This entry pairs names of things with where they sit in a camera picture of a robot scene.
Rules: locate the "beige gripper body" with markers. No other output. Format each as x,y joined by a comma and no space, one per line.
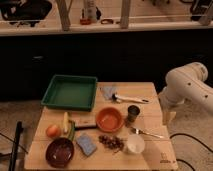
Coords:
168,116

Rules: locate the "orange red bowl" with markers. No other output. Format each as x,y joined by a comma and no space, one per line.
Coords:
109,119

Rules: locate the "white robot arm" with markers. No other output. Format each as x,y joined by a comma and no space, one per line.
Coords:
185,82

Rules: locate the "dark maroon bowl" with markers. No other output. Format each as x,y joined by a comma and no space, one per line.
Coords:
59,152

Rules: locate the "silver fork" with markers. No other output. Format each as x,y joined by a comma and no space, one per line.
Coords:
138,131

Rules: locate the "dark metal cup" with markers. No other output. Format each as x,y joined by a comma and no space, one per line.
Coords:
133,112

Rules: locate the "white plastic cup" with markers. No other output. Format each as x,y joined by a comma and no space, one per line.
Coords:
135,144

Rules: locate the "light blue cloth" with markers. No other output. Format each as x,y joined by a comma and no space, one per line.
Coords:
108,92

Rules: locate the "blue sponge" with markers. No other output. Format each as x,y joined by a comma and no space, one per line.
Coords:
86,144

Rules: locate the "green banana shaped toy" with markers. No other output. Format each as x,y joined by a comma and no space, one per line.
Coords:
72,131

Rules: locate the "green plastic tray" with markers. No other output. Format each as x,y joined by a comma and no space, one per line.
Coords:
71,92

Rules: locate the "orange peach fruit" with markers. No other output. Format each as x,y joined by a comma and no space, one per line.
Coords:
53,131

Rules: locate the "black pole stand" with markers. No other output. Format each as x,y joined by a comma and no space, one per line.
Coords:
14,153

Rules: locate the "wooden block with black handle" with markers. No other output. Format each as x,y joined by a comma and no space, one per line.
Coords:
84,122

